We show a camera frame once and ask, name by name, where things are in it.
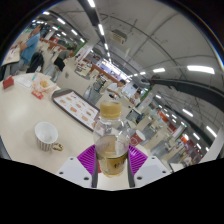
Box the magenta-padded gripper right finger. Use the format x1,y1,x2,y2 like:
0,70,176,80
126,144,170,189

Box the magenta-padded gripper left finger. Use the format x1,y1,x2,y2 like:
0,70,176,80
54,144,99,189

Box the clear tea bottle yellow cap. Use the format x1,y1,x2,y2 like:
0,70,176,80
92,100,131,178

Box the white patterned mug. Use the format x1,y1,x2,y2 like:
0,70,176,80
34,121,64,153

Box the brown food tray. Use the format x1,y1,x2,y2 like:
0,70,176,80
51,88,101,133

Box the person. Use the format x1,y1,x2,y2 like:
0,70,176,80
129,89,143,107
49,46,76,83
9,24,43,76
106,79,127,99

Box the red sauce packet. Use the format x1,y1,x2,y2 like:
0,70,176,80
31,89,44,100

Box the beige chair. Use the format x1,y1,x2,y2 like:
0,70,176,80
55,59,88,91

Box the crumpled orange food wrapper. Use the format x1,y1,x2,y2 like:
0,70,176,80
32,72,56,96

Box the white paper receipt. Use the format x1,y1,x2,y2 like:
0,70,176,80
14,75,33,89

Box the black backpack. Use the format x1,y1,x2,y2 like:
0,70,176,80
26,51,45,74

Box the ceiling lights group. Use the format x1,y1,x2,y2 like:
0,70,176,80
31,0,221,151

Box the ceiling air conditioner unit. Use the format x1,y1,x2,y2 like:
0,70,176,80
109,29,128,45

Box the beige dining table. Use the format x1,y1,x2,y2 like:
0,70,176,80
1,43,23,67

